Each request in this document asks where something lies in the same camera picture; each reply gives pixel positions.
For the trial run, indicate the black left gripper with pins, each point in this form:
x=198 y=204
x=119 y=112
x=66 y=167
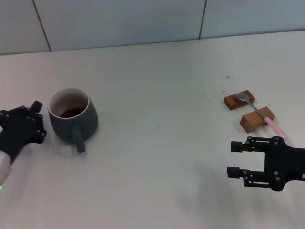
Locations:
x=21 y=126

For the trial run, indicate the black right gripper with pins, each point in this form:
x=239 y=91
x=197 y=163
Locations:
x=283 y=164

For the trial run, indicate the grey ceramic coffee cup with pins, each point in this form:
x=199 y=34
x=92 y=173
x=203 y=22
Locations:
x=69 y=126

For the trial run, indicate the light brown wooden block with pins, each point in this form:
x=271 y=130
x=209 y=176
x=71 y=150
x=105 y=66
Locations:
x=251 y=119

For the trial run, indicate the dark reddish wooden block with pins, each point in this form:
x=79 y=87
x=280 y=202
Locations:
x=232 y=102

